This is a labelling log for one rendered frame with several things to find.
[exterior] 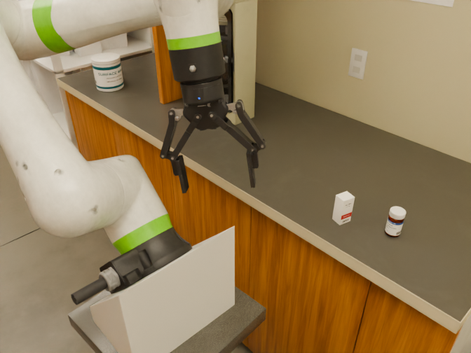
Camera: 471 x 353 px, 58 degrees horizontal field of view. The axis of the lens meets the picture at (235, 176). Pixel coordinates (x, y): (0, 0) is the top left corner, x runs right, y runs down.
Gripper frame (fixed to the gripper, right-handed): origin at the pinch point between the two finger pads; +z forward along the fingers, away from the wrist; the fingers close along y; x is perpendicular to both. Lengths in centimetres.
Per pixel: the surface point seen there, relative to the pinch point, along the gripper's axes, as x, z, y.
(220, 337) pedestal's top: 6.1, 33.5, 4.0
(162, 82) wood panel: -107, -3, 40
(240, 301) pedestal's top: -3.7, 32.4, 0.5
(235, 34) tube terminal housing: -86, -20, 3
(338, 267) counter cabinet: -28, 42, -24
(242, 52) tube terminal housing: -89, -13, 2
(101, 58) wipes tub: -120, -15, 70
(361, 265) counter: -19.3, 35.4, -29.3
